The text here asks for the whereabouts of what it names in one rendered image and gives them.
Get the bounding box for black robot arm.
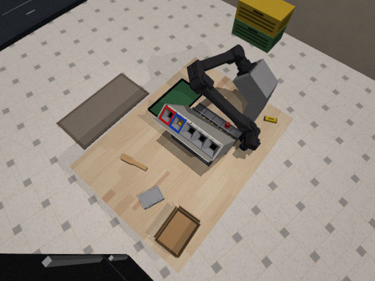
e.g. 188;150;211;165
187;44;261;151

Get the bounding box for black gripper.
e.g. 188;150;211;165
238;133;261;147

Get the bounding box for brown wire brush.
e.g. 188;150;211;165
120;153;148;171

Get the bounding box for brown cardboard box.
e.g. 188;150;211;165
154;205;201;258

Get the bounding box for green tray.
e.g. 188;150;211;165
148;78;202;117

